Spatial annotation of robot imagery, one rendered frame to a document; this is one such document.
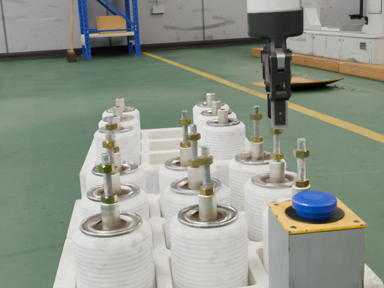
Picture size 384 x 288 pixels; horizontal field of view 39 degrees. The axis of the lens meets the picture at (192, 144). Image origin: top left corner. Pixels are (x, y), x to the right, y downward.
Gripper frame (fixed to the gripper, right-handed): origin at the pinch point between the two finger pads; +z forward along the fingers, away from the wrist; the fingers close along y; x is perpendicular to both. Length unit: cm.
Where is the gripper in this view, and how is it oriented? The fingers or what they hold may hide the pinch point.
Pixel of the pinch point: (277, 114)
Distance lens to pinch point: 77.8
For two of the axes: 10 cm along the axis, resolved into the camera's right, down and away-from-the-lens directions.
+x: 10.0, -0.4, -0.7
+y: -0.6, 2.5, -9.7
